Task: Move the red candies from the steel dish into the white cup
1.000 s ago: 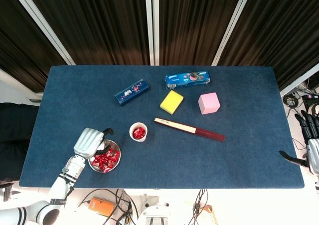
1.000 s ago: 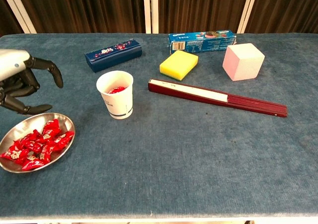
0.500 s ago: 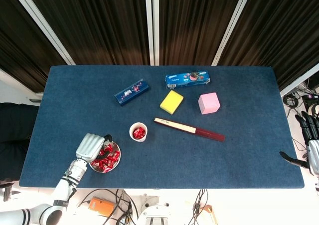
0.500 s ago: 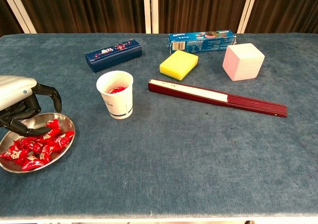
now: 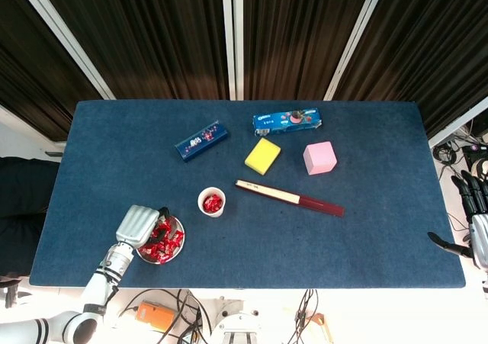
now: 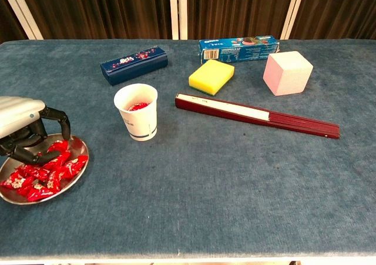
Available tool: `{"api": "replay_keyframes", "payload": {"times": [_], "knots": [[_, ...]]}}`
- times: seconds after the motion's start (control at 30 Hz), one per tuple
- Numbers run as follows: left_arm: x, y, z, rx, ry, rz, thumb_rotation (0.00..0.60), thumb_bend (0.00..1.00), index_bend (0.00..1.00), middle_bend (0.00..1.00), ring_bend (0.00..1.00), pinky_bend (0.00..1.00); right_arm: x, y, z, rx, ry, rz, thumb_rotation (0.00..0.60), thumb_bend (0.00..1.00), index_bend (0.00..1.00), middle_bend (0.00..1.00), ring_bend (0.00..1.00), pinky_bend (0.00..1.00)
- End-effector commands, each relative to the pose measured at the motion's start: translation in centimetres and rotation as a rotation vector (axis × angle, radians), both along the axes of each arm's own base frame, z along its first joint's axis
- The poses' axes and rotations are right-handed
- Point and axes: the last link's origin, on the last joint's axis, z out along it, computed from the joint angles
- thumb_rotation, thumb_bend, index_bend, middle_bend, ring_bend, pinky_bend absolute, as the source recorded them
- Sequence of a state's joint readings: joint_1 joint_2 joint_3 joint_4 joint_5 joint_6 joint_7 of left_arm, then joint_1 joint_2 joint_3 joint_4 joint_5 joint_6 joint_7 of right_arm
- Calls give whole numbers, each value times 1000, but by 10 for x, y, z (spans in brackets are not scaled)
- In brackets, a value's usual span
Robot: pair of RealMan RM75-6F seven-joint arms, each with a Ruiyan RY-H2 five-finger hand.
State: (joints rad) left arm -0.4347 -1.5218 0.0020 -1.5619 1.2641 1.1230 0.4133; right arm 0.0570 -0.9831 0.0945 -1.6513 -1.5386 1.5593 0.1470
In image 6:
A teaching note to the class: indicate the white frame post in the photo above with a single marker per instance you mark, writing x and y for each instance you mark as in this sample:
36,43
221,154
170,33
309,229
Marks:
183,12
174,12
292,12
25,15

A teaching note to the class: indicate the dark red folded fan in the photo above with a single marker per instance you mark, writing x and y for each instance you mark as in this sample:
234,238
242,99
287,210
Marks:
258,115

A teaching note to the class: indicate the red candy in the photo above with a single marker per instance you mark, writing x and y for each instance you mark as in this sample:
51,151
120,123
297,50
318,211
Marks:
36,171
58,146
41,194
55,180
14,182
75,165
138,107
61,160

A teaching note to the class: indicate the pink foam cube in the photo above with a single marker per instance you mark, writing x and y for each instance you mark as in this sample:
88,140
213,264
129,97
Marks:
286,74

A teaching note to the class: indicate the white paper cup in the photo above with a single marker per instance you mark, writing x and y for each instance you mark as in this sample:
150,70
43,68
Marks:
141,124

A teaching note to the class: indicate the dark blue rectangular box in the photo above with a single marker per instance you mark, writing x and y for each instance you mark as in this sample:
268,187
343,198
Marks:
135,65

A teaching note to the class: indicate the blue Oreo cookie box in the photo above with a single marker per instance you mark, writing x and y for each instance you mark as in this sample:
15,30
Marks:
235,49

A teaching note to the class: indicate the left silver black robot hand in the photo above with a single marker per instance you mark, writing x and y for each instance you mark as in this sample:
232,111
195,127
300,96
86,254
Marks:
17,115

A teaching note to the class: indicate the dark brown curtain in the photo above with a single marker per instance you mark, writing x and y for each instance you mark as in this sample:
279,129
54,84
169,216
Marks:
337,9
235,9
102,9
8,24

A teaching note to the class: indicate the blue felt table cover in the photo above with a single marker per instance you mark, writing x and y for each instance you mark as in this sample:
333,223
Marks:
235,188

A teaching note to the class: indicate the yellow sponge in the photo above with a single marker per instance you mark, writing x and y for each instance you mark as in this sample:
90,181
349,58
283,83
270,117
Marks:
210,77

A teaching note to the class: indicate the round silver metal plate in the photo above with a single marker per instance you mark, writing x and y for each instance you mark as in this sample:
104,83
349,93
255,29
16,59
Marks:
70,187

